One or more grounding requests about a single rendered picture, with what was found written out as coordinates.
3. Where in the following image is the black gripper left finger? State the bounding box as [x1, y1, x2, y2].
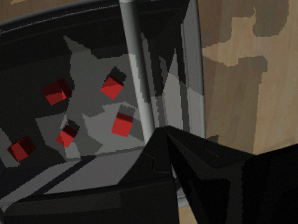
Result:
[3, 127, 180, 224]

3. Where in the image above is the small red block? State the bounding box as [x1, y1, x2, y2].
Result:
[56, 125, 77, 148]
[112, 112, 133, 137]
[8, 136, 37, 163]
[100, 75, 124, 99]
[41, 77, 73, 105]

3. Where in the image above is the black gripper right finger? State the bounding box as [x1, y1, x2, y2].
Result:
[164, 125, 298, 224]

